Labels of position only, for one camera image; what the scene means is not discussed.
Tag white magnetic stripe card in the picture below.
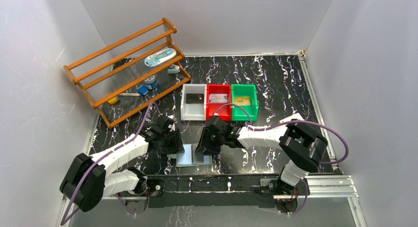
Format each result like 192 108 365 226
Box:
209 94 229 103

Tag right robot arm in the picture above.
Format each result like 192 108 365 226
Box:
196 116 328 188

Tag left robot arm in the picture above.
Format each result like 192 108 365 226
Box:
59 115 184 212

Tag gold card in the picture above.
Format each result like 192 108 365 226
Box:
234 96 251 106

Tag red plastic bin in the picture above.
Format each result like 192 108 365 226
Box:
206 84 232 122

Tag white plastic bin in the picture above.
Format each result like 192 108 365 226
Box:
180 84 207 121

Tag green plastic bin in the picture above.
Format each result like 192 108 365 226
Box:
231 84 259 122

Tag blue small block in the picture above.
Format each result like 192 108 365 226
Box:
137 86 149 96

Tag white marker pen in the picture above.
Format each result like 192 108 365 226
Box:
118 93 142 97

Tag yellow small block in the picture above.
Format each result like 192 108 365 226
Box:
107 97 119 105

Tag light blue white stapler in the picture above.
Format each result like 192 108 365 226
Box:
167 64 180 74

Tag orange wooden shelf rack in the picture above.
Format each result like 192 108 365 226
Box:
63 18 191 128

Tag white small box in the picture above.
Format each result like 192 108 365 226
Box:
279 113 304 123

